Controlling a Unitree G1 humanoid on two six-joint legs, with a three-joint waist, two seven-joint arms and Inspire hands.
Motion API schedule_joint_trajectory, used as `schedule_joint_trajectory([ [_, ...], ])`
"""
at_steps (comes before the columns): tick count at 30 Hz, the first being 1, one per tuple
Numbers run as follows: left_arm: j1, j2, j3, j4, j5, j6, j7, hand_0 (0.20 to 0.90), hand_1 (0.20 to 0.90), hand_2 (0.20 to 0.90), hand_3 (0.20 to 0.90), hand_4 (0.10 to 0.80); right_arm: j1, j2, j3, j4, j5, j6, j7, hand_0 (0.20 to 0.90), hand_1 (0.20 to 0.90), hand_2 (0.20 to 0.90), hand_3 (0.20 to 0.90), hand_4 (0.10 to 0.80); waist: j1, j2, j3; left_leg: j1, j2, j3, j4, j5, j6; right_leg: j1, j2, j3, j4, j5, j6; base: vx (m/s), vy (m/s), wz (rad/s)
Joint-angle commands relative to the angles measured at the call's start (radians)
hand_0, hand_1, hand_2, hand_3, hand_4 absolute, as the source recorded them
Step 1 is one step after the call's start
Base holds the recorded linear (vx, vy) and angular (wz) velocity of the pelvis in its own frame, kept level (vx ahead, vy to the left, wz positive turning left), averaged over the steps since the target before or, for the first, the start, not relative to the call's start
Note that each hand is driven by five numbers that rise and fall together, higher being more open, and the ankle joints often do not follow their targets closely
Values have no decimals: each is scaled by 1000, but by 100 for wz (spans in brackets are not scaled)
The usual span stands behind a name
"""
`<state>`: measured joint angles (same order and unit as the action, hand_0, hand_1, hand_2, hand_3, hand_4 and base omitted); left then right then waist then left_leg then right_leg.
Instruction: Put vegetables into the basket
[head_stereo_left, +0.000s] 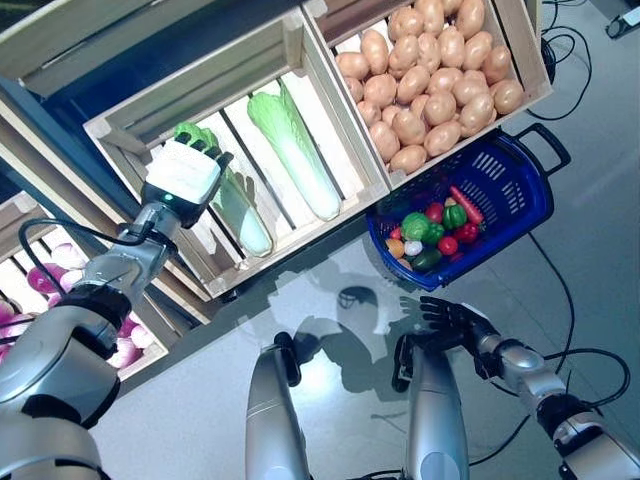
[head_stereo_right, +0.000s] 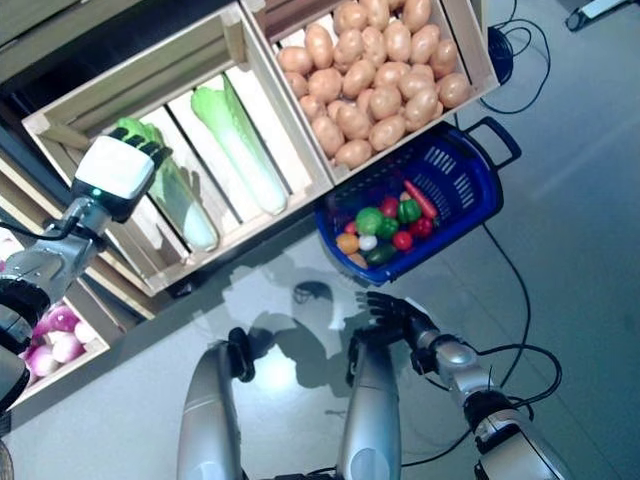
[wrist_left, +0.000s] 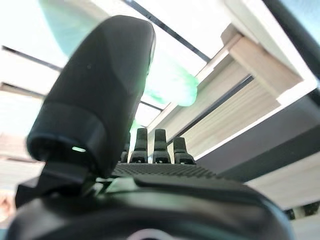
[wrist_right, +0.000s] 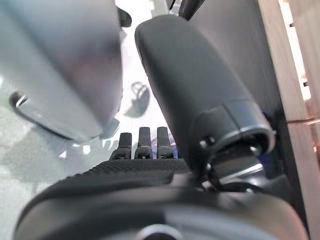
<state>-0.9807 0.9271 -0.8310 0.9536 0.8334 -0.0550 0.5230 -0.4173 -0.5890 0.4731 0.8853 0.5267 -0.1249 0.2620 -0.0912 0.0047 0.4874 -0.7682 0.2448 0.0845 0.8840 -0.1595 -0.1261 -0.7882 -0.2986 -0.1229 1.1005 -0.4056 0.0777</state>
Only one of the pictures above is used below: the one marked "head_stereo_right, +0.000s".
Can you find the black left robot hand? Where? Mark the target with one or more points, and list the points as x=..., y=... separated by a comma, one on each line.
x=112, y=170

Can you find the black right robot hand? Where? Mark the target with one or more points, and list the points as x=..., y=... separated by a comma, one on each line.
x=405, y=317

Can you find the long green napa cabbage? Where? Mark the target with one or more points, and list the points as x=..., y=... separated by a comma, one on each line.
x=195, y=225
x=240, y=145

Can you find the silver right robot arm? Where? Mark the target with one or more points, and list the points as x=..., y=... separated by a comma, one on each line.
x=465, y=360

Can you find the blue plastic shopping basket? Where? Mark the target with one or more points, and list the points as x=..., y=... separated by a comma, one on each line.
x=492, y=195

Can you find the dark green toy pepper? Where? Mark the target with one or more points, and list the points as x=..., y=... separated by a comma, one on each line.
x=380, y=255

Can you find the small orange toy vegetable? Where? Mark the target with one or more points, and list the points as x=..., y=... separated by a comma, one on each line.
x=357, y=260

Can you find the red toy tomato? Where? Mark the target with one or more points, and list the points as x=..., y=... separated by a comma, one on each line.
x=402, y=241
x=389, y=205

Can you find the white toy garlic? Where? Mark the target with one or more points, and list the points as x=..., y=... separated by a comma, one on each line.
x=368, y=242

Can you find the wide slatted wooden crate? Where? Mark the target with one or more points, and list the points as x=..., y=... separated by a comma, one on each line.
x=180, y=120

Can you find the silver right robot leg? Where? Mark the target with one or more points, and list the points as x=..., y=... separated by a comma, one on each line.
x=372, y=400

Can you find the red toy bell pepper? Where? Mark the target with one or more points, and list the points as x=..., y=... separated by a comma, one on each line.
x=421, y=227

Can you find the green toy bell pepper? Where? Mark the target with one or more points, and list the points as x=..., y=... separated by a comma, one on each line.
x=387, y=227
x=409, y=210

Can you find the orange toy fruit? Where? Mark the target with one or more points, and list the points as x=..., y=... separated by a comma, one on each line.
x=347, y=243

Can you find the small round green cabbage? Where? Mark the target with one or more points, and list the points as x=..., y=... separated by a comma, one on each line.
x=370, y=220

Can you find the small red toy vegetable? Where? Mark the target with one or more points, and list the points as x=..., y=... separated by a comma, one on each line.
x=351, y=227

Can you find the orange toy carrot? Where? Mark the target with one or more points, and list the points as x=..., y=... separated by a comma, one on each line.
x=420, y=197

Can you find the wooden pumpkin crate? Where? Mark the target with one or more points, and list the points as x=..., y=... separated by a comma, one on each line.
x=100, y=30

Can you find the purple white toy onion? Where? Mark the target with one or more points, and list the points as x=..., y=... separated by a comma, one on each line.
x=42, y=360
x=85, y=330
x=67, y=345
x=59, y=320

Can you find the brown toy potato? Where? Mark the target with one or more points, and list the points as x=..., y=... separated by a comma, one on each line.
x=353, y=152
x=352, y=122
x=454, y=90
x=422, y=107
x=350, y=15
x=325, y=85
x=348, y=46
x=296, y=83
x=340, y=111
x=417, y=12
x=373, y=40
x=397, y=40
x=318, y=45
x=417, y=81
x=358, y=77
x=392, y=75
x=425, y=42
x=387, y=132
x=367, y=97
x=377, y=12
x=295, y=60
x=327, y=134
x=385, y=102
x=311, y=106
x=444, y=57

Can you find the wooden potato crate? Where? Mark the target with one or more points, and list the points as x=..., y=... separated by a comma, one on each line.
x=475, y=55

